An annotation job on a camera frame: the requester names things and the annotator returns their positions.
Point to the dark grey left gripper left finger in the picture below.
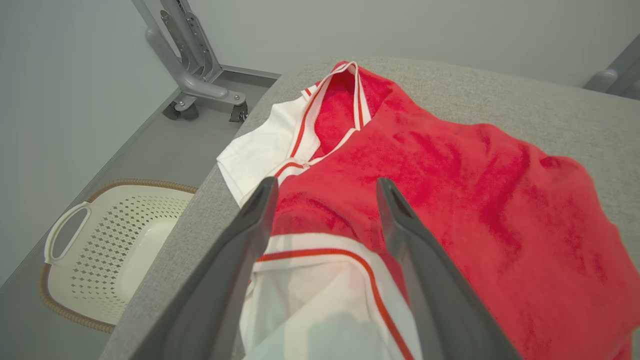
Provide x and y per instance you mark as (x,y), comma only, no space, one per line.
(220,290)

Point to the cream perforated laundry basket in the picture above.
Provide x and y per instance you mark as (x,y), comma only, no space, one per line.
(100,260)

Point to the red white short-sleeve shirt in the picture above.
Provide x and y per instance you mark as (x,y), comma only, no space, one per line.
(475,200)

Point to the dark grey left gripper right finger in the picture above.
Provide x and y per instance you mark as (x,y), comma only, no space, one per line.
(440,300)

